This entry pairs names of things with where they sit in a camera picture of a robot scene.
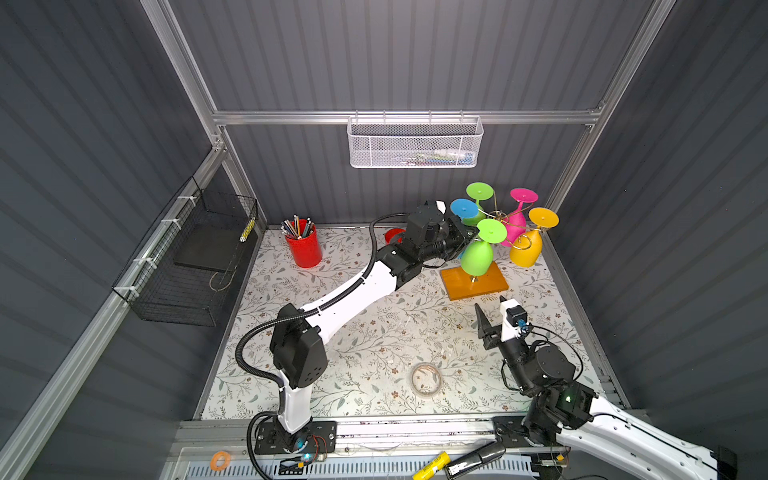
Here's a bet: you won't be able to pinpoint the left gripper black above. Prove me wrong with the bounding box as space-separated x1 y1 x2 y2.
416 216 477 266

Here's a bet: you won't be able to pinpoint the red wine glass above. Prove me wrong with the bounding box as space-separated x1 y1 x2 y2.
384 228 405 244

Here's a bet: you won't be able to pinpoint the green wine glass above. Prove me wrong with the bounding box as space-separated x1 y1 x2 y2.
463 182 495 226
461 218 507 277

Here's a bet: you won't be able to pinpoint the gold rack with orange base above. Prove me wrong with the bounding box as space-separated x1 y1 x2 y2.
439 211 508 301

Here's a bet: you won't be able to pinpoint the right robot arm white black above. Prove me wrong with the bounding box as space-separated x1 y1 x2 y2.
475 298 738 479

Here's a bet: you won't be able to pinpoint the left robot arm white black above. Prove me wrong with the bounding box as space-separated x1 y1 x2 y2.
235 201 479 453

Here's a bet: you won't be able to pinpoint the blue wine glass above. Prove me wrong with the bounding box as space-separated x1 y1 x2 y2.
450 198 479 222

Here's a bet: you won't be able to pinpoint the pink wine glass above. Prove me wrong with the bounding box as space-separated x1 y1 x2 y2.
502 188 538 247

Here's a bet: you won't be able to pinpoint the yellow wine glass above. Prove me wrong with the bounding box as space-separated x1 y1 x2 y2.
509 207 559 268

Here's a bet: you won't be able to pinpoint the floral table mat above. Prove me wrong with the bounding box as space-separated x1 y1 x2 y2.
200 224 613 421

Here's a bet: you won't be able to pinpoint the clear tape roll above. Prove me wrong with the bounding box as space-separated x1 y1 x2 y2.
410 362 443 398

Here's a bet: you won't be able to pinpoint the black handheld device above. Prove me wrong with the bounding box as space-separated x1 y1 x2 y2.
444 441 506 480

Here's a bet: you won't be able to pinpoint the red pencil cup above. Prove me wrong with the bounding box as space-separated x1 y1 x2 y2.
282 215 322 268

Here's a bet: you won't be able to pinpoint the yellow marker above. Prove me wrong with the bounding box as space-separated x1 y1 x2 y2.
412 452 451 480

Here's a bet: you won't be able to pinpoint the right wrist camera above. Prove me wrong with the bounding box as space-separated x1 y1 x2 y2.
500 296 530 342

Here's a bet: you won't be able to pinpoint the white wire mesh basket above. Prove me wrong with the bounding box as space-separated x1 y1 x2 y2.
346 115 484 169

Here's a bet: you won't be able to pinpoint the black wire basket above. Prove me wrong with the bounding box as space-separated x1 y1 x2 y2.
113 179 259 327

